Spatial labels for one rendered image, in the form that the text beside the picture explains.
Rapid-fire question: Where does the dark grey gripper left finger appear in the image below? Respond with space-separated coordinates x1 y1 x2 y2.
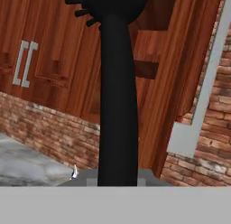
57 168 99 187

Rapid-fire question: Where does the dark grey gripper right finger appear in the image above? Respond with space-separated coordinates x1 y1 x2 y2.
137 168 173 187

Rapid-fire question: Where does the small white object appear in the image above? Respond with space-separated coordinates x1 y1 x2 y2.
70 163 79 180

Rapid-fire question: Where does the brown wooden cupboard door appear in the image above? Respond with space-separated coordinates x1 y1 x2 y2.
0 0 34 98
132 0 226 179
18 0 104 126

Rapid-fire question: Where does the grey cupboard door handle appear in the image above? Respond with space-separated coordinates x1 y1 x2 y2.
12 40 31 87
21 41 40 89

